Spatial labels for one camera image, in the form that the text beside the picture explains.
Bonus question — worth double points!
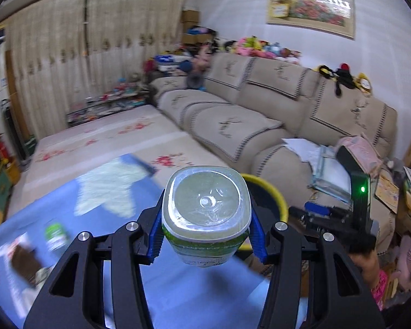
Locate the brown plastic tray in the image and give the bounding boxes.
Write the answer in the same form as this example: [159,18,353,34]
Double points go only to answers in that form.
[11,244,43,287]

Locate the white red label bottle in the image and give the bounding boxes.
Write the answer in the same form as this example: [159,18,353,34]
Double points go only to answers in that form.
[44,221,70,258]

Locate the green label plastic bottle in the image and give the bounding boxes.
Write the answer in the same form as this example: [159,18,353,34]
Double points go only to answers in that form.
[162,166,252,267]

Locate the yellow rim black trash bin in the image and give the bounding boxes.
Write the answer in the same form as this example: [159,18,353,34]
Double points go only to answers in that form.
[241,174,289,259]

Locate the person's right hand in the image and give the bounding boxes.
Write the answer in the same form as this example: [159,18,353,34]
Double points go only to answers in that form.
[349,250,380,289]

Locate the papers on sofa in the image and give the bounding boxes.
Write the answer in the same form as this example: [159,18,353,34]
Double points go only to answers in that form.
[284,138,351,203]

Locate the pink bag on sofa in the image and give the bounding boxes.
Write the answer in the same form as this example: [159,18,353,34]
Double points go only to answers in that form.
[335,135,382,177]

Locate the blue star tablecloth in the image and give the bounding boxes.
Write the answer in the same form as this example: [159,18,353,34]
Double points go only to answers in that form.
[0,153,309,329]

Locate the beige sectional sofa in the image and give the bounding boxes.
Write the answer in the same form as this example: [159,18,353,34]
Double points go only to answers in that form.
[149,51,399,254]

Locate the black yellow plush toy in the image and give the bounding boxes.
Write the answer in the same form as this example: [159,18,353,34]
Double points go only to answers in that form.
[315,63,373,98]

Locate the floral floor mattress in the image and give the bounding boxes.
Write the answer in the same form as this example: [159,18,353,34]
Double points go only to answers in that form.
[8,106,224,216]

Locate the pile of plush toys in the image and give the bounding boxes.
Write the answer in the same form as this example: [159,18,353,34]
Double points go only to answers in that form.
[218,36,301,65]

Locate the low glass toy shelf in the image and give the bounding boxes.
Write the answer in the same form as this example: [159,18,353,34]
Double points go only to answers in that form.
[65,86,150,128]

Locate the framed flower painting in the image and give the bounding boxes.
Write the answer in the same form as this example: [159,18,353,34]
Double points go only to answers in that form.
[267,0,356,39]

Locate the beige embroidered curtains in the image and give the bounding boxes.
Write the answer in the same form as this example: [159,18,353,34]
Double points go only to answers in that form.
[5,0,186,138]

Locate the stacked cardboard boxes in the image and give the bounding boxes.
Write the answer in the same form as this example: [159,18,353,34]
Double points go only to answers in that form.
[181,10,213,45]

